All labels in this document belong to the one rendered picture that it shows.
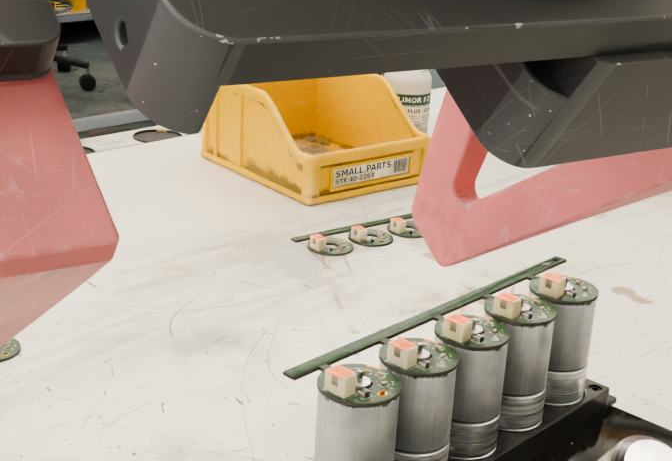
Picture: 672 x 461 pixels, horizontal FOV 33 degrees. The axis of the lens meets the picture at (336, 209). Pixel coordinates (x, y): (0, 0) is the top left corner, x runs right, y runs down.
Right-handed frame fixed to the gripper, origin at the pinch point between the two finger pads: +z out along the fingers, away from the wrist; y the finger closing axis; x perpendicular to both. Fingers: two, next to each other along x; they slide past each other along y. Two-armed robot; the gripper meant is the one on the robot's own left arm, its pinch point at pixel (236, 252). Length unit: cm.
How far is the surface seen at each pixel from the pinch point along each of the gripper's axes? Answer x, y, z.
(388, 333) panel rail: -3.4, -11.5, 12.6
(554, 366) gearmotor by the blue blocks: -1.4, -18.8, 14.3
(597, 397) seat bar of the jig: -0.2, -20.9, 15.4
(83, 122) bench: -170, -101, 210
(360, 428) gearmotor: -0.2, -8.1, 11.3
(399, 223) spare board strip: -17.1, -27.9, 29.0
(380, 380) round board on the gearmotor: -1.4, -9.4, 11.1
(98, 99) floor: -230, -141, 274
